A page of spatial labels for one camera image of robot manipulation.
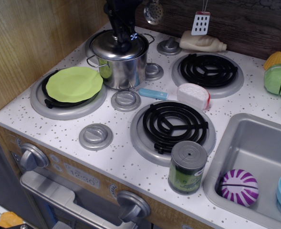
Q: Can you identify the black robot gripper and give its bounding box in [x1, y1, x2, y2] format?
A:
[104, 0, 143, 43]

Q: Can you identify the steel pot lid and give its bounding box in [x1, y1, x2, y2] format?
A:
[94, 32, 148, 61]

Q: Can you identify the stainless steel pot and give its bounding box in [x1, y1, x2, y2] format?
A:
[86, 33, 151, 90]

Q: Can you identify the grey stovetop knob by pot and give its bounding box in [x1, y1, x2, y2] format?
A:
[145, 63, 164, 81]

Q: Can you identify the silver perforated toy ladle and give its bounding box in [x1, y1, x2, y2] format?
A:
[144, 0, 165, 25]

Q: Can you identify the grey stovetop knob back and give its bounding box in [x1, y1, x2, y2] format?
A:
[157, 37, 181, 56]

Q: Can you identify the light blue toy knife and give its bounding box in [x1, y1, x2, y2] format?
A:
[138, 88, 168, 100]

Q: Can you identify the grey stovetop knob middle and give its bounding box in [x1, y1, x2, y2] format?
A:
[111, 91, 141, 112]

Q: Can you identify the white slotted toy spatula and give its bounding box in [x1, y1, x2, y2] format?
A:
[191, 11, 210, 35]

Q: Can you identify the green plastic plate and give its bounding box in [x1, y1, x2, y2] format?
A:
[45, 67, 103, 103]

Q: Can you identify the cream plastic toy bottle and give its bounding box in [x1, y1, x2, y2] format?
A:
[179, 31, 227, 52]

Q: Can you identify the white toy cheese wedge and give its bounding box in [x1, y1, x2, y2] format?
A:
[177, 83, 210, 110]

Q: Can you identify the black back right burner coil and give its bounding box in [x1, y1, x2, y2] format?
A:
[180, 54, 238, 88]

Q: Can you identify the grey stovetop knob front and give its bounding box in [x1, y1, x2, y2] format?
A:
[79, 124, 113, 151]

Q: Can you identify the green labelled toy can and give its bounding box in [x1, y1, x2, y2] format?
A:
[168, 141, 208, 195]

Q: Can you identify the yellow toy corn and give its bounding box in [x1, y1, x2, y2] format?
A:
[263, 51, 281, 70]

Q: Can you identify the grey oven knob left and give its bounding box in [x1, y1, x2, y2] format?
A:
[20, 143, 50, 171]

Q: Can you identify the grey oven knob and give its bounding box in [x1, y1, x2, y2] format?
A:
[117, 190, 151, 223]
[20, 143, 50, 171]

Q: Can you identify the green toy cabbage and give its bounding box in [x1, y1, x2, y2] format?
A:
[264, 64, 281, 96]

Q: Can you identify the grey oven knob right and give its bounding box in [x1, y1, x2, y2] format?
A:
[117, 190, 151, 223]

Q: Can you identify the silver toy sink basin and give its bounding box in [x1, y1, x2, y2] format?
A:
[203, 114, 281, 229]

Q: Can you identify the purple white striped toy onion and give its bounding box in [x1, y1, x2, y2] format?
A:
[219, 169, 259, 207]

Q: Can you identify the yellow object on floor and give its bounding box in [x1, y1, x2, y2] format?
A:
[0, 212, 23, 228]

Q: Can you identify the silver oven door handle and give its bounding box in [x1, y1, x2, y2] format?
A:
[20, 171, 138, 229]

